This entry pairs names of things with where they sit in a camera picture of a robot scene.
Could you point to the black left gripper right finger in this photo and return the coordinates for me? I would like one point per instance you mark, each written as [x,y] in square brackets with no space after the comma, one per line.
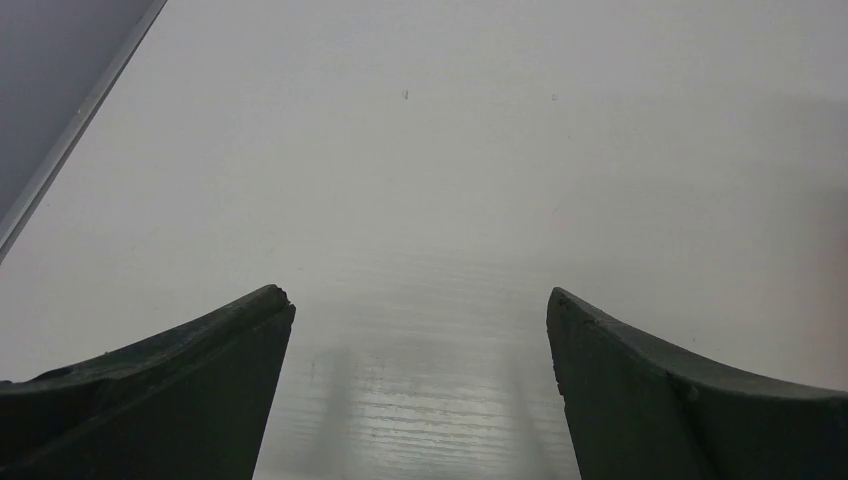
[640,407]

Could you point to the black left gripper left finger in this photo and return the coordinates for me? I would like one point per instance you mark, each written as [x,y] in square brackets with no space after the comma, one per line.
[191,402]

